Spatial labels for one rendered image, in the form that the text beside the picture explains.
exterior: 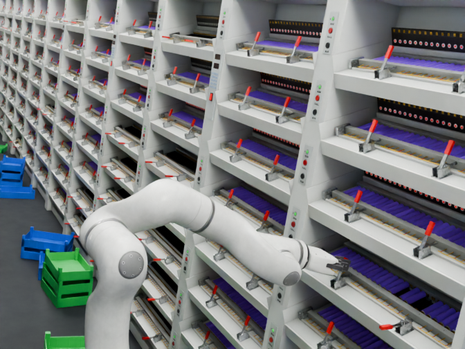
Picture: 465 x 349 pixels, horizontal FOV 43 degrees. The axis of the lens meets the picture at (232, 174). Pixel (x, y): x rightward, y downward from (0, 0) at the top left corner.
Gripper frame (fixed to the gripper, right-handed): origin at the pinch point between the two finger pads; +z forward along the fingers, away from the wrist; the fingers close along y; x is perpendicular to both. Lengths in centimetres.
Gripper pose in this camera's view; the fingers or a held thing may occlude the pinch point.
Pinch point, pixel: (341, 263)
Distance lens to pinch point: 172.4
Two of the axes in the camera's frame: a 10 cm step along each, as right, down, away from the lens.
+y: 4.6, 2.6, -8.5
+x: 3.1, -9.4, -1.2
